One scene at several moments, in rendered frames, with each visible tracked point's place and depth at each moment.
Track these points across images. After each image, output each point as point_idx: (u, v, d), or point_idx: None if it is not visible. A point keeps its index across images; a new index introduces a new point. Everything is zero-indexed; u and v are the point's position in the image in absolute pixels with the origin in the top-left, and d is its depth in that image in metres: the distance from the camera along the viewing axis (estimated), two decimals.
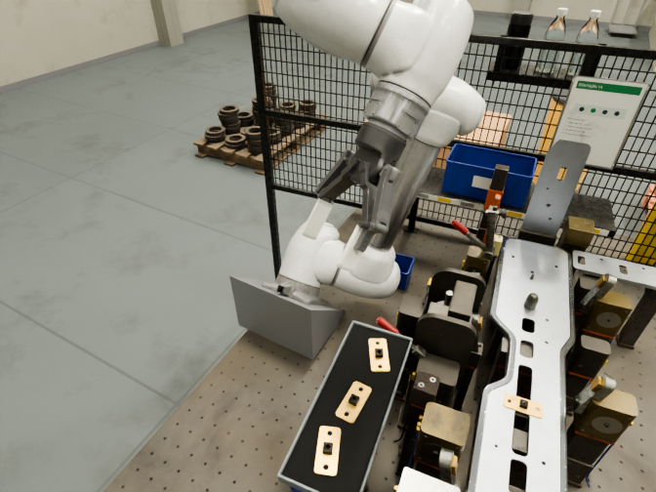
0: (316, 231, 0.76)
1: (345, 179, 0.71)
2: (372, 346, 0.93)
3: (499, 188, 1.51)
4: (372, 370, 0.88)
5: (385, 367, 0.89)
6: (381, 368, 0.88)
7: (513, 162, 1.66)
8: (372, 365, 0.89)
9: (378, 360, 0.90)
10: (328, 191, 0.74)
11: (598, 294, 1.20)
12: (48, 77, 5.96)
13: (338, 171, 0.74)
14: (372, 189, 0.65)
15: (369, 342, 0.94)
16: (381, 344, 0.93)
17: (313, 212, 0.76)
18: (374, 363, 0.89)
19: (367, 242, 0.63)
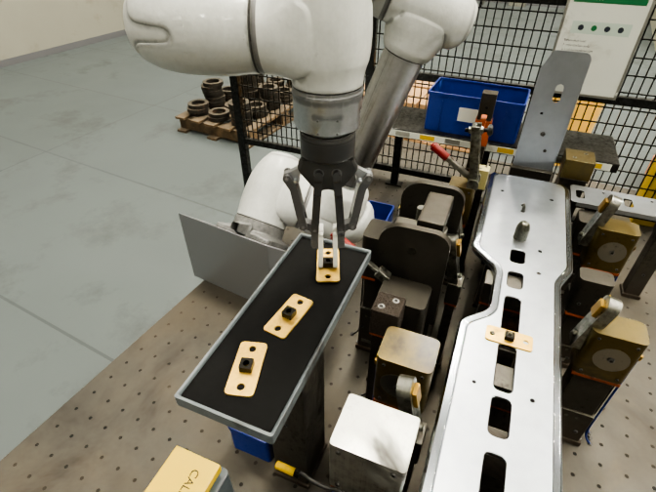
0: None
1: (321, 194, 0.64)
2: None
3: (487, 117, 1.33)
4: (317, 280, 0.70)
5: (333, 277, 0.70)
6: (328, 278, 0.70)
7: (505, 96, 1.48)
8: (317, 275, 0.71)
9: (326, 270, 0.72)
10: (319, 218, 0.66)
11: (600, 221, 1.02)
12: (31, 58, 5.78)
13: (300, 195, 0.64)
14: (342, 194, 0.64)
15: (317, 252, 0.76)
16: (332, 254, 0.75)
17: (314, 244, 0.70)
18: (320, 273, 0.71)
19: (344, 235, 0.70)
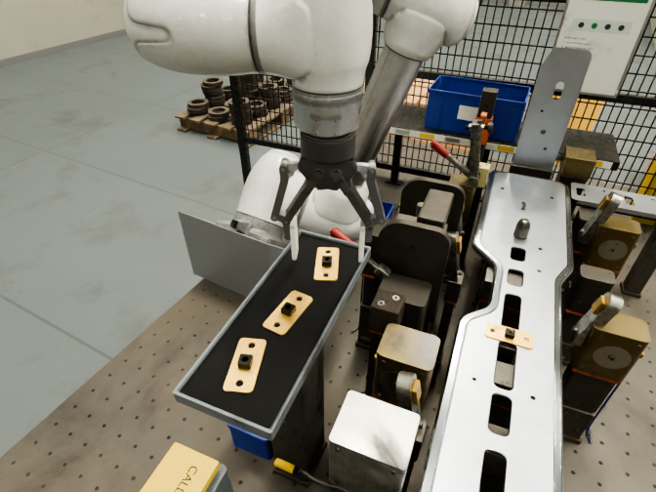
0: (298, 244, 0.72)
1: (309, 192, 0.64)
2: (320, 254, 0.75)
3: (487, 115, 1.33)
4: (314, 278, 0.70)
5: (331, 276, 0.70)
6: (326, 277, 0.70)
7: (505, 94, 1.48)
8: (315, 273, 0.71)
9: (324, 269, 0.72)
10: (296, 213, 0.66)
11: (601, 218, 1.01)
12: (31, 57, 5.78)
13: (286, 188, 0.64)
14: (353, 190, 0.64)
15: (317, 250, 0.76)
16: (332, 253, 0.75)
17: (287, 236, 0.69)
18: (318, 271, 0.71)
19: (372, 230, 0.69)
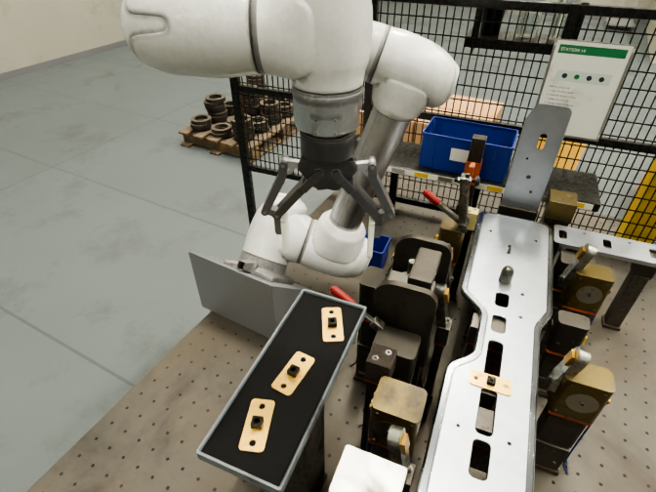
0: (289, 239, 0.71)
1: (306, 190, 0.63)
2: (325, 315, 0.84)
3: (476, 160, 1.42)
4: (324, 341, 0.79)
5: (338, 337, 0.80)
6: (334, 338, 0.79)
7: (495, 135, 1.57)
8: (324, 335, 0.80)
9: (331, 330, 0.81)
10: (289, 209, 0.65)
11: (579, 266, 1.11)
12: (36, 68, 5.87)
13: (282, 184, 0.63)
14: (357, 187, 0.63)
15: (322, 311, 0.85)
16: (335, 313, 0.84)
17: (278, 230, 0.68)
18: (326, 333, 0.80)
19: (381, 225, 0.68)
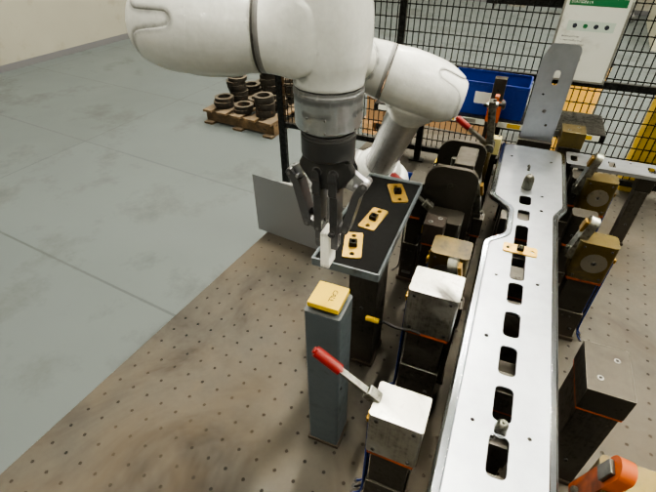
0: None
1: (321, 192, 0.64)
2: (390, 187, 1.06)
3: (499, 99, 1.64)
4: (393, 201, 1.01)
5: (403, 199, 1.02)
6: (400, 200, 1.02)
7: (512, 82, 1.79)
8: (392, 198, 1.02)
9: (397, 196, 1.03)
10: (321, 217, 0.66)
11: (589, 173, 1.33)
12: (58, 56, 6.09)
13: (303, 190, 0.65)
14: (339, 197, 0.64)
15: (388, 185, 1.07)
16: (398, 186, 1.06)
17: (318, 242, 0.70)
18: (393, 197, 1.02)
19: (340, 238, 0.69)
